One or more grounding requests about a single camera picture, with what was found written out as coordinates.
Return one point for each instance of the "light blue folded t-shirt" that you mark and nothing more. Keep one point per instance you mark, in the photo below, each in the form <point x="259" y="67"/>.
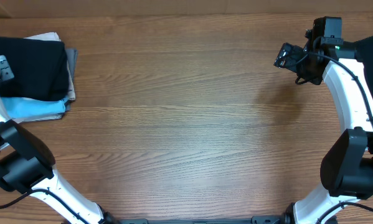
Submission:
<point x="28" y="109"/>

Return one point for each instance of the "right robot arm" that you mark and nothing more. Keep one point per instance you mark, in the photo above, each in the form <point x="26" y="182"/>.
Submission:
<point x="346" y="68"/>

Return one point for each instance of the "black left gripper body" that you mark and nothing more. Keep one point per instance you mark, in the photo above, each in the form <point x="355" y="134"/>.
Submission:
<point x="5" y="72"/>

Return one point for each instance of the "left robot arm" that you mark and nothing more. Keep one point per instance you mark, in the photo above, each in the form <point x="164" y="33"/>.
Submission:
<point x="28" y="166"/>

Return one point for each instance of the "black t-shirt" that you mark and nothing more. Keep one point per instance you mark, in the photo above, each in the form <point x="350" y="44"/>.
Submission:
<point x="39" y="68"/>

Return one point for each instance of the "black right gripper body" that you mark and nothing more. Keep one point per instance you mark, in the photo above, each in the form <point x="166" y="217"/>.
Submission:
<point x="297" y="63"/>

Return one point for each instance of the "beige folded t-shirt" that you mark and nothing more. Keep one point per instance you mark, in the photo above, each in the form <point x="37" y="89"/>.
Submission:
<point x="28" y="110"/>

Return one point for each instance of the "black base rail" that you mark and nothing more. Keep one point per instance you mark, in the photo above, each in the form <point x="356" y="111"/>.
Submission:
<point x="189" y="221"/>

